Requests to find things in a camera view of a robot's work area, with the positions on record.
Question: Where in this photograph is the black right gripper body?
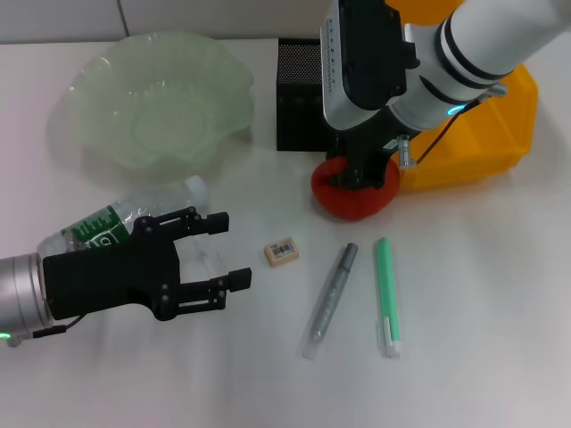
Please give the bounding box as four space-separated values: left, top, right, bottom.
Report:
345 109 405 179

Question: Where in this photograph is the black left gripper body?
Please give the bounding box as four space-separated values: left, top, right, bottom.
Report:
42 217 182 323

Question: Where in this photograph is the red-orange fruit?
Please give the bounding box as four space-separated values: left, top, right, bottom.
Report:
310 153 401 220

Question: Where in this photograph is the white paper ball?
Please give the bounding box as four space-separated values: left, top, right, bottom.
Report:
179 237 227 287

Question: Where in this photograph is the clear green-label water bottle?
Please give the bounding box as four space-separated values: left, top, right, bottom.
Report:
36 174 211 258

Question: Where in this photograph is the beige eraser with barcode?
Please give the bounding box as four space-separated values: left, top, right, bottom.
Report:
262 239 301 268

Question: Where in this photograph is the black mesh pen holder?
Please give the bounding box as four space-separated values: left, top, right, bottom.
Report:
276 37 332 152

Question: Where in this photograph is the mint green pen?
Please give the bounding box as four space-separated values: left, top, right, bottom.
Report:
373 236 401 358

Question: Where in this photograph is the grey pen in clear sleeve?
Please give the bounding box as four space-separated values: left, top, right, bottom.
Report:
297 242 360 360

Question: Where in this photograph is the pale green glass fruit plate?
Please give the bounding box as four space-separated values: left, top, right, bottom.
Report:
48 30 255 182

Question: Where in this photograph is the yellow plastic bin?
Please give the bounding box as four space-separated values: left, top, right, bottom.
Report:
385 0 539 192

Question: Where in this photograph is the right gripper cable with connector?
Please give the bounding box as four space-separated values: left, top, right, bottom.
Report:
398 82 509 170

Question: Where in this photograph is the left gripper thin black cable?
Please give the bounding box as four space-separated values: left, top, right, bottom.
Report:
8 314 86 349

